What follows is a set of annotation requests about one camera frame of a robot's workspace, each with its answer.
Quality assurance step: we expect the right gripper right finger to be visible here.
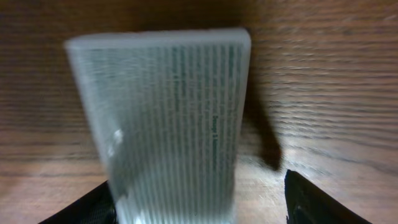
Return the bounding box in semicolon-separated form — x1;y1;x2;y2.
284;169;370;224

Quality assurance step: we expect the white green medicine box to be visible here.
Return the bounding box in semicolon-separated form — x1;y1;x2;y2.
65;28;251;223

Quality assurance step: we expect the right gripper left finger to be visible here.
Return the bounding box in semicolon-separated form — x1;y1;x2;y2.
39;181;118;224

